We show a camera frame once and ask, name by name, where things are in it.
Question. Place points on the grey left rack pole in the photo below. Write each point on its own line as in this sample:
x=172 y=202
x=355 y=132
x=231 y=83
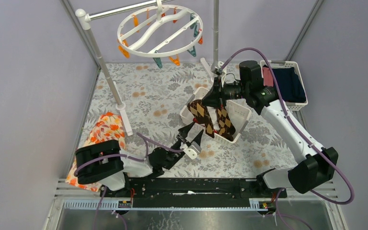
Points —
x=82 y=17

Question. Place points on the brown argyle sock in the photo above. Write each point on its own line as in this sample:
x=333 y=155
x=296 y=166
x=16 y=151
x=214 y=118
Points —
x=226 y=128
x=202 y=116

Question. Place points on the orange clip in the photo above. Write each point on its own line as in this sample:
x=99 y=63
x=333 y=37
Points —
x=122 y=50
x=175 y=59

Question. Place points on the white round clip hanger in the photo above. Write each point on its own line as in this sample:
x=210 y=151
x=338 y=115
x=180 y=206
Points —
x=161 y=30

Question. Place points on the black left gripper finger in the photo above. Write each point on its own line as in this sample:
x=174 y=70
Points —
x=183 y=132
x=197 y=139

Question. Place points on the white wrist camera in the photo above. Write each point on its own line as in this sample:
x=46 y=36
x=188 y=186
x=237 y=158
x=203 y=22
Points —
x=218 y=72
x=192 y=151

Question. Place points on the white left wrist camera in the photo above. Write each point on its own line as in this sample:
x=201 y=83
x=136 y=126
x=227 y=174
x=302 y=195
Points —
x=192 y=151

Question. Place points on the floral orange cloth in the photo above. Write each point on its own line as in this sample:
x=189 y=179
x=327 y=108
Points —
x=108 y=127

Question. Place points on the grey horizontal rack bar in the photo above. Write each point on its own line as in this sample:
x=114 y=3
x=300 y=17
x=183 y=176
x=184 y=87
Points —
x=102 y=14

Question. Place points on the white perforated sock basket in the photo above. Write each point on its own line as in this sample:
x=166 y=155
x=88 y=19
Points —
x=238 y=114

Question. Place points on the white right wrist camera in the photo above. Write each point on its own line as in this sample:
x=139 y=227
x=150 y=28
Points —
x=218 y=72

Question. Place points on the orange front left clip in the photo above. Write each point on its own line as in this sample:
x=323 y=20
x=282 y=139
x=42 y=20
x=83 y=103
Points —
x=122 y=50

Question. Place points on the pink garment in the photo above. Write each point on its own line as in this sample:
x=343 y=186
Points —
x=267 y=76

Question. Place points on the teal front clip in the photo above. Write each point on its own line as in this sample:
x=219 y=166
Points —
x=158 y=62

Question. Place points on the white rack right foot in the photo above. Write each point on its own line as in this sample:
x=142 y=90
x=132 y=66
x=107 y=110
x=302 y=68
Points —
x=211 y=75

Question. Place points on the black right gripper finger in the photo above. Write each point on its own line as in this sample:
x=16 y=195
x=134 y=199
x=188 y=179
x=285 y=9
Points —
x=217 y=87
x=214 y=102

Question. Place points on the white basket with clothes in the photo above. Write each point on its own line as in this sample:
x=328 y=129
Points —
x=277 y=64

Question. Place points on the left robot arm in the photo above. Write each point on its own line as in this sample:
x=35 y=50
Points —
x=108 y=164

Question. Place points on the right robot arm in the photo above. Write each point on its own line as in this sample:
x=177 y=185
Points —
x=314 y=161

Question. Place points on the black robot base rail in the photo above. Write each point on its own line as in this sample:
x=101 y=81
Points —
x=193 y=193

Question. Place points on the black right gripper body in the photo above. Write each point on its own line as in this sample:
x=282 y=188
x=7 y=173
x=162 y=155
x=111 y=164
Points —
x=232 y=91

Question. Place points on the floral grey tablecloth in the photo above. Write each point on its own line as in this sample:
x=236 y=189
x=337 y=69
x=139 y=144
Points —
x=154 y=98

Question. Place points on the teal clip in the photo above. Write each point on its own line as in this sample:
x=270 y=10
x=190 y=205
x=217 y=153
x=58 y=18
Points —
x=158 y=62
x=192 y=51

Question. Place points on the teal right clip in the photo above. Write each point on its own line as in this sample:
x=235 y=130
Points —
x=192 y=51

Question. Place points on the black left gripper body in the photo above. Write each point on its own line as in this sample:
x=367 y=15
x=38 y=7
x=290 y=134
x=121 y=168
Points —
x=181 y=145

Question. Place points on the navy garment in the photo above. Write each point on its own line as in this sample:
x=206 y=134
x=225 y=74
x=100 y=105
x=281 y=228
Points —
x=290 y=86

